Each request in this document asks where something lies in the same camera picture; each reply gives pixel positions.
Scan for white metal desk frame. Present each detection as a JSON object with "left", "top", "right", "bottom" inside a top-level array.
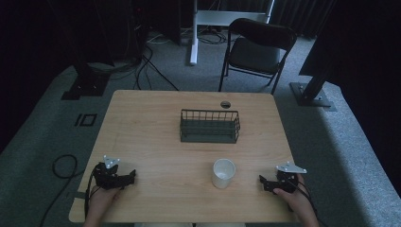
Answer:
[{"left": 189, "top": 0, "right": 276, "bottom": 66}]

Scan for black floor cables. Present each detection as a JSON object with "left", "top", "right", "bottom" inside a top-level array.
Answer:
[{"left": 88, "top": 45, "right": 180, "bottom": 93}]

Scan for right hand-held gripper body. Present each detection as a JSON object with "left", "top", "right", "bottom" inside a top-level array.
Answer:
[{"left": 270, "top": 161, "right": 307, "bottom": 194}]

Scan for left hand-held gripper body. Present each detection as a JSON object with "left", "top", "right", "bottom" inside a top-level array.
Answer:
[{"left": 92, "top": 154, "right": 129, "bottom": 191}]

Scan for person's left hand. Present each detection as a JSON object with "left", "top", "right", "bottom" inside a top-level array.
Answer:
[{"left": 84, "top": 186, "right": 123, "bottom": 223}]

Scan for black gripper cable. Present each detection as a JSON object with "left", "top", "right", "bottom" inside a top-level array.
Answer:
[
  {"left": 293, "top": 180, "right": 320, "bottom": 220},
  {"left": 38, "top": 153, "right": 96, "bottom": 227}
]

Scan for white cup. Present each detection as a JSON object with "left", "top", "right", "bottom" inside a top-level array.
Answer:
[{"left": 211, "top": 158, "right": 237, "bottom": 190}]

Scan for tangled cables under desk frame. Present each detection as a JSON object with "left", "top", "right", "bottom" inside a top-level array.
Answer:
[{"left": 147, "top": 26, "right": 229, "bottom": 45}]

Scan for black folding chair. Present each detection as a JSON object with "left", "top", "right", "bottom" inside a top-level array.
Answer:
[{"left": 218, "top": 17, "right": 298, "bottom": 96}]

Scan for person's right hand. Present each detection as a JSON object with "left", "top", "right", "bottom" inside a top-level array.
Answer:
[{"left": 272, "top": 184, "right": 317, "bottom": 220}]

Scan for dark green wire basket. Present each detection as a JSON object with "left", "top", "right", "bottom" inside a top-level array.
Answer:
[{"left": 179, "top": 108, "right": 241, "bottom": 145}]

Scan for black stand with base plate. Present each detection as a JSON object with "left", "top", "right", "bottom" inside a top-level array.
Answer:
[
  {"left": 289, "top": 70, "right": 338, "bottom": 113},
  {"left": 61, "top": 61, "right": 112, "bottom": 101}
]

